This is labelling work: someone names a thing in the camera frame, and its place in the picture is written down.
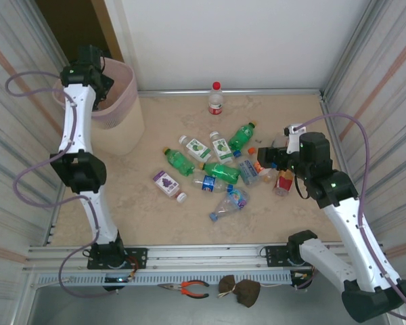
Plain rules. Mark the small clear bottle blue cap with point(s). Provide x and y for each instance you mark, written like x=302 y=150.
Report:
x=274 y=165

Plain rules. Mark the orange cap orange label bottle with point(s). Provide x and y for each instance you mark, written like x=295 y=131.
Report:
x=267 y=176

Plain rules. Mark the pale blue label bottle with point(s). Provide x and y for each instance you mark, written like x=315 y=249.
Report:
x=248 y=171

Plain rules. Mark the red yellow label bottle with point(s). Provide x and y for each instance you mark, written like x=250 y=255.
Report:
x=284 y=183

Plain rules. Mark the green soda bottle yellow cap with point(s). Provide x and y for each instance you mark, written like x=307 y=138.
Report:
x=241 y=136
x=180 y=162
x=221 y=172

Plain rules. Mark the lime label clear bottle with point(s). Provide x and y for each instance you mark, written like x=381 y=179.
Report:
x=221 y=147
x=197 y=149

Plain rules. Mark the colourful label crushed bottle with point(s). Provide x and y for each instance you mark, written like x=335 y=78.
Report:
x=237 y=198

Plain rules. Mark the blue-capped blue label bottle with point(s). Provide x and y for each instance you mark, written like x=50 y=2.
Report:
x=208 y=183

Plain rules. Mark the red cap clear bottle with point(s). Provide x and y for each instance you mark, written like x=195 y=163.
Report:
x=216 y=101

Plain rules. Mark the purple grape label bottle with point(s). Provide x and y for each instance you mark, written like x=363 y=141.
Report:
x=165 y=183

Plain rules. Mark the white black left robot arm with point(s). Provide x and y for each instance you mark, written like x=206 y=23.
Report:
x=76 y=118

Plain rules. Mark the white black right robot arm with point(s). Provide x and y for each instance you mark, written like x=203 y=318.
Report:
x=352 y=230

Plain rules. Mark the pink plastic waste bin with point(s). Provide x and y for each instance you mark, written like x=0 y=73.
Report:
x=122 y=135

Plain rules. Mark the brown cloth bag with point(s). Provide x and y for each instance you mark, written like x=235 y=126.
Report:
x=247 y=292

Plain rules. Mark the aluminium frame bar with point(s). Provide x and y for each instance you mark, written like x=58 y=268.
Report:
x=257 y=92

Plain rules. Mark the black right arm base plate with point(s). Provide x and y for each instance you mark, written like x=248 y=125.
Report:
x=274 y=255

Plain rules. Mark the aluminium mounting rail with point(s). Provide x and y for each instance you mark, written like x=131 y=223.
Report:
x=203 y=254

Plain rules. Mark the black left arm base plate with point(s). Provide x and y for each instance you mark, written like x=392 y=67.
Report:
x=138 y=257

